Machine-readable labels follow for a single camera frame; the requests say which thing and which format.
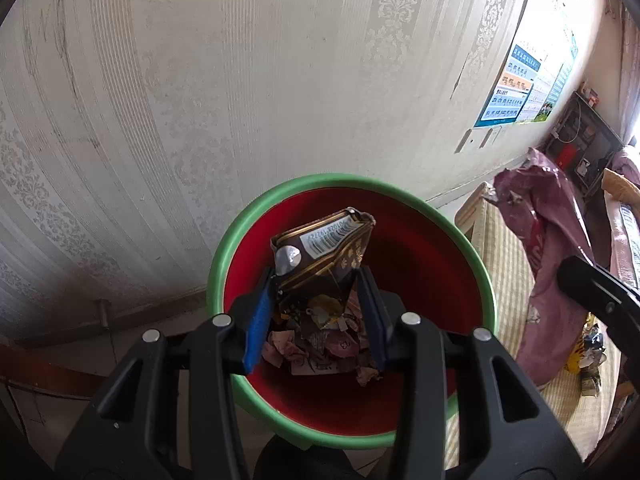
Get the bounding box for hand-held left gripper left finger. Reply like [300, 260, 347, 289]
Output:
[55, 266, 279, 480]

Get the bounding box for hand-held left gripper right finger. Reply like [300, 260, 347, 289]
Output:
[356, 265, 586, 480]

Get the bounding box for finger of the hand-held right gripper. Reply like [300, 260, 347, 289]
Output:
[556, 255, 640, 333]

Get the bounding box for purple blanket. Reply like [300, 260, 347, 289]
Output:
[492, 147, 598, 386]

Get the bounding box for red bin with green rim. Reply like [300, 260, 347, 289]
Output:
[206, 173, 497, 451]

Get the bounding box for brown snack wrapper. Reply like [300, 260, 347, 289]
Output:
[270, 206, 376, 311]

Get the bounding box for blue snack packet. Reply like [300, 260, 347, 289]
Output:
[580, 325, 608, 398]

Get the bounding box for pile of paper scraps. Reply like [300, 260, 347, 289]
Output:
[262, 292, 382, 387]

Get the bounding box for pink patterned blanket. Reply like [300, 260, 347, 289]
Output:
[602, 147, 640, 291]

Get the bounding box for yellow snack packet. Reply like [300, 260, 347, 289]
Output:
[564, 312, 601, 376]

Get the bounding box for yellow checked mat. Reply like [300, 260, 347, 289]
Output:
[445, 182, 626, 466]

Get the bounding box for dark storage shelf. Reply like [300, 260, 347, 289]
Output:
[542, 90, 623, 196]

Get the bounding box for brown wooden board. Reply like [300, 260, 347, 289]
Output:
[0, 345, 108, 401]

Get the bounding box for pale curtain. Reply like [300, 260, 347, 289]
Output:
[617, 5, 640, 148]

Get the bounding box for pale table wall poster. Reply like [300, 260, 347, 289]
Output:
[517, 55, 563, 123]

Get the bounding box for green bordered wall poster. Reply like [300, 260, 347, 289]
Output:
[535, 30, 580, 123]

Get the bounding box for blue letter wall poster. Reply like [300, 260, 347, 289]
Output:
[474, 40, 543, 128]

